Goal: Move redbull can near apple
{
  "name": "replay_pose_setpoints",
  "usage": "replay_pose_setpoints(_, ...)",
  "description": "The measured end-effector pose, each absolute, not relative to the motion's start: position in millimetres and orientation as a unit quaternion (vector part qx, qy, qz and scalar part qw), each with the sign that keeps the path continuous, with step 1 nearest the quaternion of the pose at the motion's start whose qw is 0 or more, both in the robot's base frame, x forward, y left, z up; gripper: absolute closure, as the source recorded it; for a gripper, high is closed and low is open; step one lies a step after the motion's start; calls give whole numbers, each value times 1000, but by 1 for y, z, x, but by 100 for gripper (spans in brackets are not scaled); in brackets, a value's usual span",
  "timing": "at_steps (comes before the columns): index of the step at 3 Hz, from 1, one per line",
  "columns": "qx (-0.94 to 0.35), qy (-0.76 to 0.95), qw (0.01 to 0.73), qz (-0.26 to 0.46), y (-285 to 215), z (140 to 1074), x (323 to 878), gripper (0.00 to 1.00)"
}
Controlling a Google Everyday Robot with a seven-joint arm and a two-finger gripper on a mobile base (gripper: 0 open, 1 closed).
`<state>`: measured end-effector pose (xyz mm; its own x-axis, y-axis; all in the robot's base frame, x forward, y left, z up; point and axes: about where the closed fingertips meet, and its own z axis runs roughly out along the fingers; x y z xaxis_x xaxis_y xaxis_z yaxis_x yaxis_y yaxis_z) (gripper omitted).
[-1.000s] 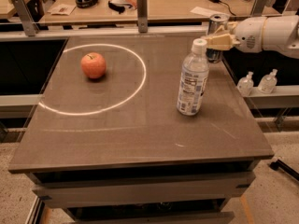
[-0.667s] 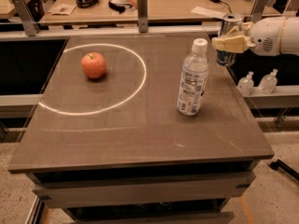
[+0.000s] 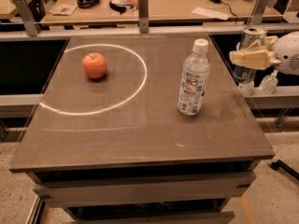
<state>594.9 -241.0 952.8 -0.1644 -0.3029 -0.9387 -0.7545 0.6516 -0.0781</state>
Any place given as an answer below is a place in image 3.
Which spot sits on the silver blue redbull can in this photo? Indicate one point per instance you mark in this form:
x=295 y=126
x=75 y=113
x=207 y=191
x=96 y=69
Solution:
x=249 y=35

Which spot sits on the small clear bottle left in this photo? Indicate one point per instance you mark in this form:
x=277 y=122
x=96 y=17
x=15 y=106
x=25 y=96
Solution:
x=246 y=88

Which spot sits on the black stand leg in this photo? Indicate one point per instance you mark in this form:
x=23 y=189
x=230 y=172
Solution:
x=275 y=165

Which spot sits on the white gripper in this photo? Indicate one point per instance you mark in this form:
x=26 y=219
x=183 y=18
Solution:
x=287 y=54

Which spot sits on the metal bracket middle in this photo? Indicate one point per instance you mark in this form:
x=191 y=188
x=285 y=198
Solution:
x=143 y=16

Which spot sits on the clear plastic water bottle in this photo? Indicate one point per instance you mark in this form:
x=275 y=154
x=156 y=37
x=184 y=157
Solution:
x=195 y=74

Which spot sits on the small clear bottle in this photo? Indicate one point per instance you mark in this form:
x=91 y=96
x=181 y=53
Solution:
x=246 y=88
x=269 y=83

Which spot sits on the metal bracket left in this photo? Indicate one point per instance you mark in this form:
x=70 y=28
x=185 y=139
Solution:
x=31 y=28

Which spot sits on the grey upper drawer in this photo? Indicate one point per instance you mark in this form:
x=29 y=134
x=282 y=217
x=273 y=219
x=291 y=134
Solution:
x=153 y=189

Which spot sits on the small paper card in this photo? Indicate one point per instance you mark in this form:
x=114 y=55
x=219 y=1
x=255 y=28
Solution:
x=64 y=10

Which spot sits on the metal bracket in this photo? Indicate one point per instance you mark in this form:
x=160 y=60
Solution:
x=256 y=17
x=31 y=28
x=143 y=16

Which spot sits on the small clear bottle right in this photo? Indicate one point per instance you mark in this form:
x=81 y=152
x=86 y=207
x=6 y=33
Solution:
x=269 y=83

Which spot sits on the red apple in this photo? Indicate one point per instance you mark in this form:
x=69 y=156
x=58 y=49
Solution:
x=94 y=65

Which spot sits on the metal bracket right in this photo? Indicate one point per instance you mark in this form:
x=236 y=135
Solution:
x=256 y=17

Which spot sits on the black sunglasses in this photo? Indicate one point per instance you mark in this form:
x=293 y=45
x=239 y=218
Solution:
x=120 y=9

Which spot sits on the white paper sheet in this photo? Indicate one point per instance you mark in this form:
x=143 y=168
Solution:
x=211 y=14

